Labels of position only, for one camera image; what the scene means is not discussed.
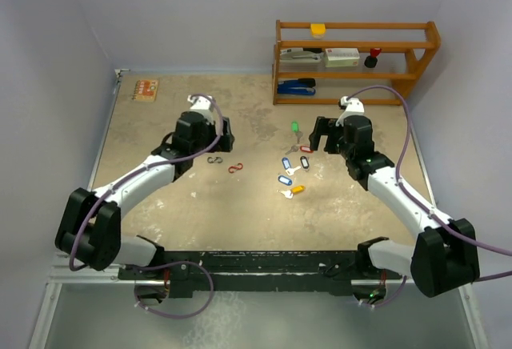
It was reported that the blue tagged key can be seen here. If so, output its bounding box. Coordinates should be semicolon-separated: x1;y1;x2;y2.
278;174;293;187
282;158;302;176

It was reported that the red s-shaped carabiner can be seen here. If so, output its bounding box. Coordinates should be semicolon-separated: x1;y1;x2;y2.
228;162;243;174

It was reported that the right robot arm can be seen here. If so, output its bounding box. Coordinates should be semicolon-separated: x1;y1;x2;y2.
309;115;480;298

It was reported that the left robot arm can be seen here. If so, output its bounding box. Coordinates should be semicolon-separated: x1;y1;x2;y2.
55;110;234;279

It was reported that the red tagged key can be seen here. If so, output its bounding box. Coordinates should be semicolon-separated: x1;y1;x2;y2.
285;145;313;155

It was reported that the green tagged key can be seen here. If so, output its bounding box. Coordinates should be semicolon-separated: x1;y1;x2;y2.
291;121;302;143

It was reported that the black s-shaped carabiner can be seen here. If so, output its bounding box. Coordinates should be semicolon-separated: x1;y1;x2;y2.
207;156;223;164

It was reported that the blue black stapler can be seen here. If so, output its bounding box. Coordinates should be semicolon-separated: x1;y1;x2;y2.
277;78;316;96

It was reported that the yellow tagged key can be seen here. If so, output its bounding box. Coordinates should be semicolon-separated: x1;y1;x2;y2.
279;185;306;199

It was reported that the orange spiral notepad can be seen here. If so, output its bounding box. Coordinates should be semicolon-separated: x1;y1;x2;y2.
131;79;159;102

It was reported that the wooden shelf rack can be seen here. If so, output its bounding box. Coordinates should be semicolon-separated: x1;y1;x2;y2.
272;21;442;105

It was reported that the white red box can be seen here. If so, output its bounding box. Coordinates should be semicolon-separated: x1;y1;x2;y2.
323;48;360;67

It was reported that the red black stamp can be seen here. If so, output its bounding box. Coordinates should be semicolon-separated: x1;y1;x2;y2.
364;48;382;69

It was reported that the white grey stapler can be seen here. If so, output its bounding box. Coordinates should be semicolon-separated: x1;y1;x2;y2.
280;47;323;63

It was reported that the yellow lidded container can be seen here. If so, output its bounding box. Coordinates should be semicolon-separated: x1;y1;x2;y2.
310;22;326;39

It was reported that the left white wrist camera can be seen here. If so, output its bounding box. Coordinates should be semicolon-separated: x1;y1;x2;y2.
187;95;214;123

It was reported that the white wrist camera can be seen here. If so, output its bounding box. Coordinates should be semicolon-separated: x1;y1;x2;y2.
187;95;214;123
335;96;365;126

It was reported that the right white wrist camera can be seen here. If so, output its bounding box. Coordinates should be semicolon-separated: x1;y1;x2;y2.
335;96;365;126

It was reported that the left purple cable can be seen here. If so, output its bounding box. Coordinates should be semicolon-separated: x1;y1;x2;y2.
70;93;223;272

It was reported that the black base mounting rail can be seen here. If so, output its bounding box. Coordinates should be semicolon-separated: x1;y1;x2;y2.
119;251;399;299

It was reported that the aluminium frame rail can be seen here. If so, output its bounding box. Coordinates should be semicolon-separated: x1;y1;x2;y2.
48;253;119;284

